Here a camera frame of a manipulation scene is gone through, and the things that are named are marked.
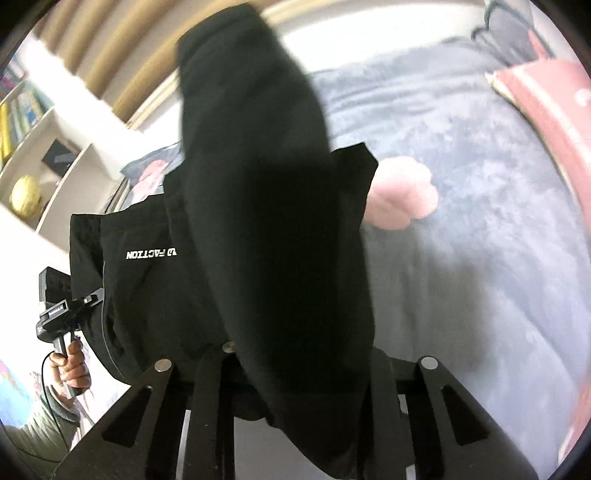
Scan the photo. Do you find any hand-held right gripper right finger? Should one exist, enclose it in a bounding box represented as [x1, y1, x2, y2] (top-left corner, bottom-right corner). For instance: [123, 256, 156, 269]
[362, 348, 542, 480]

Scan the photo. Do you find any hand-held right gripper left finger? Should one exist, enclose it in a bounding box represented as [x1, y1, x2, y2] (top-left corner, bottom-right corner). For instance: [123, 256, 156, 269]
[54, 340, 242, 480]

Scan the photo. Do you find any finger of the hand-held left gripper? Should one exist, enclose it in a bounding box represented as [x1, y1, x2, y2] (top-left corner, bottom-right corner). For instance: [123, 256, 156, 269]
[82, 287, 107, 324]

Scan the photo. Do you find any black jacket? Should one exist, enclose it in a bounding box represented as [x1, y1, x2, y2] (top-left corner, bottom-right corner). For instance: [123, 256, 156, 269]
[68, 4, 380, 480]

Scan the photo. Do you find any person's left forearm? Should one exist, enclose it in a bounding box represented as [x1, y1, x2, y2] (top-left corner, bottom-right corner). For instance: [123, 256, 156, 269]
[0, 391, 101, 467]

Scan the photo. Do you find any person's left hand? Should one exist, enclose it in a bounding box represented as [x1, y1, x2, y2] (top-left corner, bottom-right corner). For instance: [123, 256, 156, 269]
[47, 338, 92, 398]

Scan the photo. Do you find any white bookshelf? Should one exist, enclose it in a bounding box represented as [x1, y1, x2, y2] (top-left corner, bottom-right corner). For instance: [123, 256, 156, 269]
[0, 34, 127, 243]

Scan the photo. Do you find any yellow globe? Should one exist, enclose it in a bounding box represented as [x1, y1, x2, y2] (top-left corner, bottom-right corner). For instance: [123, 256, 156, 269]
[9, 174, 44, 217]

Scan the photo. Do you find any black box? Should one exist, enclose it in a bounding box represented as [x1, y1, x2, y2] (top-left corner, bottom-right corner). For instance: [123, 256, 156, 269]
[41, 140, 78, 177]

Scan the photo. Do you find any row of colourful books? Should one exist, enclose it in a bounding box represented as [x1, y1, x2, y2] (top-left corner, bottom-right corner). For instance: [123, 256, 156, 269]
[0, 53, 54, 160]

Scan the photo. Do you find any wooden headboard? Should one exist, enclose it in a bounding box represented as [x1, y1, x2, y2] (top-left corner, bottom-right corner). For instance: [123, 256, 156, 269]
[34, 0, 296, 127]

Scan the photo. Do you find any pink quilt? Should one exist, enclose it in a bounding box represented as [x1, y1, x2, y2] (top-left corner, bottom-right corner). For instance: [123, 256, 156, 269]
[486, 59, 591, 222]

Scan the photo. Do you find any grey plush pillow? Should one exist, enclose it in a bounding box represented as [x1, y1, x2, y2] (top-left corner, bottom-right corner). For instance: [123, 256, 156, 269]
[470, 2, 557, 70]

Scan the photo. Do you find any colourful wall poster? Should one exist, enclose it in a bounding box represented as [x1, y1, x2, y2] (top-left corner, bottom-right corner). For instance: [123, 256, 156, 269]
[0, 360, 29, 428]

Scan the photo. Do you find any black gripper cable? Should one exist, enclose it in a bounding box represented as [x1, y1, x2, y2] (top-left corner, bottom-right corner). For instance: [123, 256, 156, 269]
[41, 350, 71, 464]

